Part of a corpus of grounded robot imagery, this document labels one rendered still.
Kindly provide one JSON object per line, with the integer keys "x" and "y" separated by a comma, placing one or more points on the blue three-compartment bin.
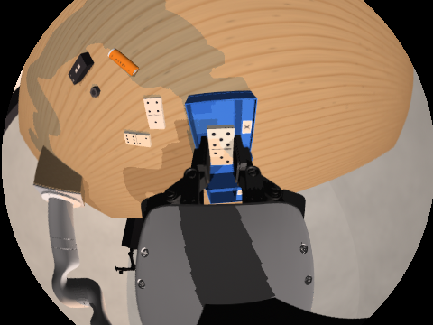
{"x": 211, "y": 109}

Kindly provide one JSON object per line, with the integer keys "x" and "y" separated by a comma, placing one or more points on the white domino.
{"x": 154, "y": 112}

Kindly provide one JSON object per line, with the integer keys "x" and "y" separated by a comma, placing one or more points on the orange battery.
{"x": 123, "y": 61}

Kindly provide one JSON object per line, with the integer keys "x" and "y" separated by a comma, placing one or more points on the beige domino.
{"x": 221, "y": 143}
{"x": 136, "y": 138}

